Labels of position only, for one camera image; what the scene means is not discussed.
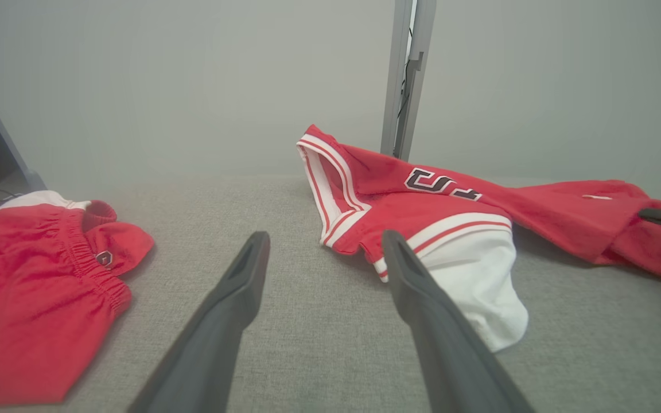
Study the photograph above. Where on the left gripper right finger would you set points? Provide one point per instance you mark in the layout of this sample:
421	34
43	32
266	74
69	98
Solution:
445	344

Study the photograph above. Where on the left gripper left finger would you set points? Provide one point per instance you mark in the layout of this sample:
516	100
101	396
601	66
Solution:
216	332

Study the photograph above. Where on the red white-sleeved numbered jersey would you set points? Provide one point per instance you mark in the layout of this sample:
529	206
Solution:
422	212

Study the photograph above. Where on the red shorts with white stripe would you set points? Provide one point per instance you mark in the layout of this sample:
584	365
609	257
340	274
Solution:
20	298

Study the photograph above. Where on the grey metal partition post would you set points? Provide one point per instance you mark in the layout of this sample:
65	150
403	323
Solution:
397	86

